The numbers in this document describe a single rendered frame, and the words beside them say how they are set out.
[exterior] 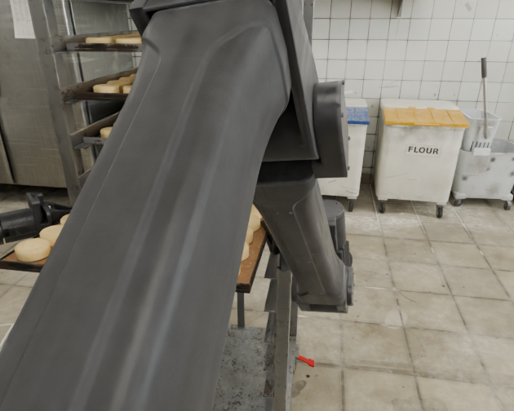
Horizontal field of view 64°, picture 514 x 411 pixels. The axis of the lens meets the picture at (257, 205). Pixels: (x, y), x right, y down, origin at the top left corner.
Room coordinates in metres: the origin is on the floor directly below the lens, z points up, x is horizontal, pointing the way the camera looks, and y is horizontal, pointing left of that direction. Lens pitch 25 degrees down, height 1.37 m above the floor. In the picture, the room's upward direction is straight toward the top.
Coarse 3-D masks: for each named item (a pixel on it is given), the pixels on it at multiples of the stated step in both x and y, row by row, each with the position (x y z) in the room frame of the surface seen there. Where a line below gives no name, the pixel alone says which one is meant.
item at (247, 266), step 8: (256, 232) 0.66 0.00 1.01; (264, 232) 0.66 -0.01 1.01; (256, 240) 0.63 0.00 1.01; (256, 248) 0.59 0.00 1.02; (8, 256) 0.56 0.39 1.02; (256, 256) 0.57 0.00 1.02; (248, 264) 0.54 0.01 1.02; (248, 272) 0.51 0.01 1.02; (240, 280) 0.49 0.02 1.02; (248, 280) 0.49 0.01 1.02
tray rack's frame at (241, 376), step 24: (312, 0) 1.33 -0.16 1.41; (312, 24) 1.33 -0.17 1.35; (240, 312) 1.39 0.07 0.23; (240, 336) 1.33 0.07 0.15; (240, 360) 1.19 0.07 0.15; (264, 360) 1.19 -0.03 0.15; (288, 360) 1.19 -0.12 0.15; (240, 384) 1.08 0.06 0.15; (264, 384) 1.08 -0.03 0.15; (288, 384) 1.08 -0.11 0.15; (216, 408) 0.98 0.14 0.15; (240, 408) 0.98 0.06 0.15; (264, 408) 0.98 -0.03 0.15; (288, 408) 0.98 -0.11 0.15
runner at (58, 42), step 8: (112, 32) 1.03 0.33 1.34; (120, 32) 1.07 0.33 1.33; (128, 32) 1.11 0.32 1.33; (136, 32) 1.16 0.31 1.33; (56, 40) 0.81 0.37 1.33; (64, 40) 0.84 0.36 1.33; (72, 40) 0.86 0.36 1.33; (80, 40) 0.89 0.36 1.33; (56, 48) 0.81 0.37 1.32; (64, 48) 0.83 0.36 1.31
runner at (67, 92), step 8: (120, 72) 1.04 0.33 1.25; (128, 72) 1.08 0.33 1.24; (136, 72) 1.13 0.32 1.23; (88, 80) 0.90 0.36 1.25; (96, 80) 0.93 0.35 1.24; (104, 80) 0.96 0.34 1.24; (112, 80) 0.99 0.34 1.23; (64, 88) 0.81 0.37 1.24; (72, 88) 0.83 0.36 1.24; (80, 88) 0.86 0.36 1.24; (88, 88) 0.89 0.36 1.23; (64, 96) 0.80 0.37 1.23; (72, 96) 0.83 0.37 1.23
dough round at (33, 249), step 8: (32, 240) 0.58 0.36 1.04; (40, 240) 0.58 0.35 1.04; (16, 248) 0.55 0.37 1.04; (24, 248) 0.55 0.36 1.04; (32, 248) 0.55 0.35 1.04; (40, 248) 0.55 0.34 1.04; (48, 248) 0.56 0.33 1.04; (16, 256) 0.54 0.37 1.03; (24, 256) 0.54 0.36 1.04; (32, 256) 0.54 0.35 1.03; (40, 256) 0.54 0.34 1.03
